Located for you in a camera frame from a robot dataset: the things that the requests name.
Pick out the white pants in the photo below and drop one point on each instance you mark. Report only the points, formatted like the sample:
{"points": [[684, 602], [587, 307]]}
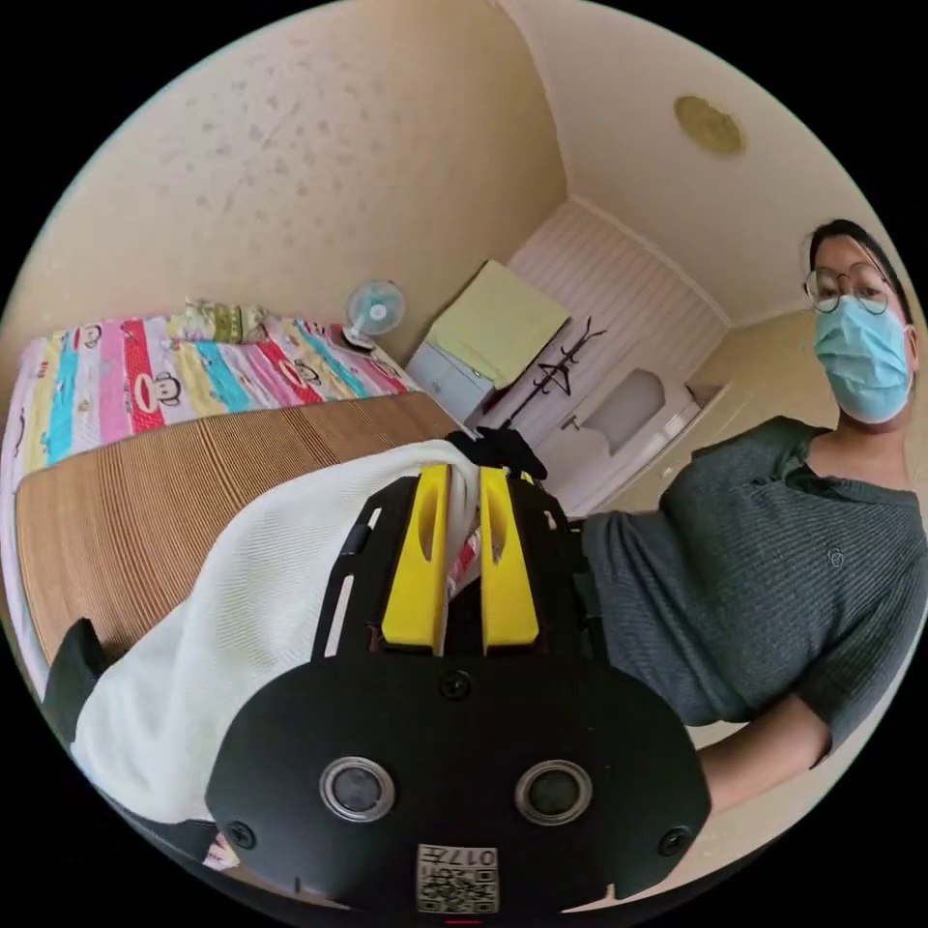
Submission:
{"points": [[217, 623]]}

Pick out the black garment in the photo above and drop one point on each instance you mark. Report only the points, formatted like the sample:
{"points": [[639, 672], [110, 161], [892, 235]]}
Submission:
{"points": [[504, 449], [72, 678]]}

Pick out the bed with woven mat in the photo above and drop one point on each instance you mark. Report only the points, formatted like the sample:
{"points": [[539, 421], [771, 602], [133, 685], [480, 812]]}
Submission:
{"points": [[181, 471]]}

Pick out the white door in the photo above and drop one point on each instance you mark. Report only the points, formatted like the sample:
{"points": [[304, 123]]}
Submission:
{"points": [[632, 415]]}

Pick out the person's left forearm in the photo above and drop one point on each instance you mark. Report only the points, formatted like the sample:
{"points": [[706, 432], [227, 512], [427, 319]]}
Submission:
{"points": [[761, 757]]}

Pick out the small blue table fan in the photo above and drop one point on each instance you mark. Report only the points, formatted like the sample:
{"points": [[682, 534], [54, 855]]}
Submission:
{"points": [[374, 310]]}

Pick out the round ceiling lamp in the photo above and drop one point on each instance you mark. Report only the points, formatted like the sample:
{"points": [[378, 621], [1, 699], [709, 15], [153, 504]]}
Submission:
{"points": [[709, 125]]}

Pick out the white cupboard with yellow cloth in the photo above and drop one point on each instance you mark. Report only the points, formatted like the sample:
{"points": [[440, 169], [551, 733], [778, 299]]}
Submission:
{"points": [[478, 341]]}

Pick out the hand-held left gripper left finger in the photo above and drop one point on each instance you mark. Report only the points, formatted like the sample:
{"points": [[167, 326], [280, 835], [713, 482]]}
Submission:
{"points": [[417, 565]]}

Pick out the white striped curtain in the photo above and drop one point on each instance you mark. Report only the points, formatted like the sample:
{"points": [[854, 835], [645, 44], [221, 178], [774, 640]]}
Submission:
{"points": [[616, 279]]}

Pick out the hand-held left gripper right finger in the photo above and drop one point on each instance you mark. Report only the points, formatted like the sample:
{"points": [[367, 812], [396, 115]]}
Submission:
{"points": [[507, 573]]}

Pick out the black coat rack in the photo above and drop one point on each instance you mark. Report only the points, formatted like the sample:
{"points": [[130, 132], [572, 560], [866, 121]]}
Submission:
{"points": [[558, 371]]}

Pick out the person's body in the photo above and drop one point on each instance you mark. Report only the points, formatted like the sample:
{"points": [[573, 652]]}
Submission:
{"points": [[761, 565]]}

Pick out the green printed pillow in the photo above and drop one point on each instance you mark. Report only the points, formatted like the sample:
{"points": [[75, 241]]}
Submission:
{"points": [[217, 320]]}

